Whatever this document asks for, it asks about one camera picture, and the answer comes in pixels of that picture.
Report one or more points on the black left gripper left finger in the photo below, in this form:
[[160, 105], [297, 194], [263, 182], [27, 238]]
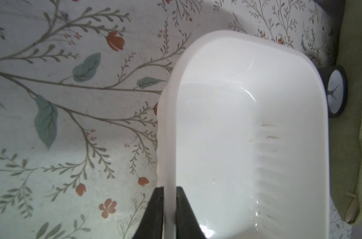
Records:
[[151, 225]]

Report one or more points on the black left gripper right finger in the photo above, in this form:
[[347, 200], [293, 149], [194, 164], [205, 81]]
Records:
[[187, 226]]

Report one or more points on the white plastic storage box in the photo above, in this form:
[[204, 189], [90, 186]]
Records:
[[243, 129]]

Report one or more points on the green square pillow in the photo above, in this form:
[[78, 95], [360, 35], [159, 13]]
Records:
[[346, 130]]

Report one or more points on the black round alarm clock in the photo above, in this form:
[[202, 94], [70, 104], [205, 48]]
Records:
[[330, 81]]

